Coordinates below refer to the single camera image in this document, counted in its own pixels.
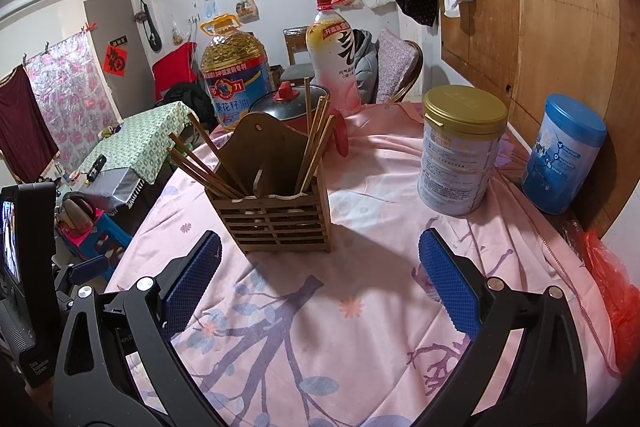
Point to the blue plastic stool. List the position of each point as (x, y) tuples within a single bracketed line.
[(107, 247)]

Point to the dark red hanging cloth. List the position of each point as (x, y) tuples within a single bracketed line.
[(25, 127)]

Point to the red plastic bag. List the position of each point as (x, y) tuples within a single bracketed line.
[(615, 297)]

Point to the green patterned tablecloth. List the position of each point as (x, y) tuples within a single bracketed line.
[(145, 137)]

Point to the black racket bag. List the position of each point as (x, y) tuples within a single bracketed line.
[(150, 32)]

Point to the white drink bottle red cap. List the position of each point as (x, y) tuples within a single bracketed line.
[(332, 57)]

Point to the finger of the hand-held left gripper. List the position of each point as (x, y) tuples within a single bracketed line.
[(90, 268), (64, 302)]

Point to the group of wooden chopsticks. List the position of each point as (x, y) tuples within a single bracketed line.
[(309, 157)]

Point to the small plastic snack bag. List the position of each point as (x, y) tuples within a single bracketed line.
[(247, 9)]

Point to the chair with floral cushion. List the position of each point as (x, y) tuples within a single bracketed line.
[(395, 62)]

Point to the pink floral plastic sheet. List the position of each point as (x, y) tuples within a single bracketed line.
[(70, 107)]

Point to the wooden slatted chopstick holder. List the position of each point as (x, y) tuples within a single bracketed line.
[(280, 217)]

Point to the black jacket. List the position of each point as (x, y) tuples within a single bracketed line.
[(192, 99)]

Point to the pink floral tablecloth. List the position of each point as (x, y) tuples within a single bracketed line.
[(360, 267)]

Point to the large wooden board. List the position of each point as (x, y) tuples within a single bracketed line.
[(565, 37)]

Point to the blue lidded can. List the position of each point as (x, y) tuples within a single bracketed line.
[(565, 157)]

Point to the gold lid milk powder can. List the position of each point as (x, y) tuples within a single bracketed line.
[(460, 157)]

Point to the black remote control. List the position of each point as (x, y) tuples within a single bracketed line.
[(96, 169)]

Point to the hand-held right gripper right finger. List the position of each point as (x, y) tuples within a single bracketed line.
[(450, 287)]

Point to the silver fringed cloth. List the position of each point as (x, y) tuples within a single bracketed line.
[(115, 187)]

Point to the metal kettle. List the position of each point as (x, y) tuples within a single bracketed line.
[(77, 214)]

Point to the red pot with lid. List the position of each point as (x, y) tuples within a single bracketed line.
[(280, 104)]

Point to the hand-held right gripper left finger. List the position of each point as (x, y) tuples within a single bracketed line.
[(192, 282)]

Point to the grey padded jacket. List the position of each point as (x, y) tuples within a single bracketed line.
[(367, 62)]

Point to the large cooking oil bottle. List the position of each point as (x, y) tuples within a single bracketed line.
[(235, 82)]

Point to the small blue white bag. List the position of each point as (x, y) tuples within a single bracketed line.
[(210, 13)]

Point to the grey door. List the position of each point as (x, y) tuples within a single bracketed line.
[(115, 17)]

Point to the wooden chair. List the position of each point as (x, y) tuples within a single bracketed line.
[(297, 52)]

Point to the red paper square on door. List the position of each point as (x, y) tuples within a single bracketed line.
[(114, 61)]

